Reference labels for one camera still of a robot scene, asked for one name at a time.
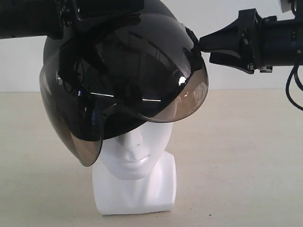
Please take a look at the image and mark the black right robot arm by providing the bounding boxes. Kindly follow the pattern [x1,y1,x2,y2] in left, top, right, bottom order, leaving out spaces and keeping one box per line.
[199,9,303,74]

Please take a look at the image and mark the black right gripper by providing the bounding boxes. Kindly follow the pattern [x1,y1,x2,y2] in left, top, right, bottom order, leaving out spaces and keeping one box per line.
[199,9,276,74]

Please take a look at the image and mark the white mannequin head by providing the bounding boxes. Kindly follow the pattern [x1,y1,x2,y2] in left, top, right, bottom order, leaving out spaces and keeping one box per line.
[92,122,177,215]

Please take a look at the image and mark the black helmet with tinted visor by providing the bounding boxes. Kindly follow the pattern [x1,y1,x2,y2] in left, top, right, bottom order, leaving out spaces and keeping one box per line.
[39,0,209,166]

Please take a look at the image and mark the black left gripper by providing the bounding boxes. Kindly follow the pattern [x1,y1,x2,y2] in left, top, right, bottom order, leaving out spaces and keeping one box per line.
[53,0,144,39]

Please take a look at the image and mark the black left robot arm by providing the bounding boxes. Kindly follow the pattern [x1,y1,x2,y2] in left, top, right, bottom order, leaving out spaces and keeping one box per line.
[0,0,144,39]

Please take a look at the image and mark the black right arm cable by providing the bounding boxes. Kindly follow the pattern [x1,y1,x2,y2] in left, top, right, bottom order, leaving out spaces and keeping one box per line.
[285,0,303,112]

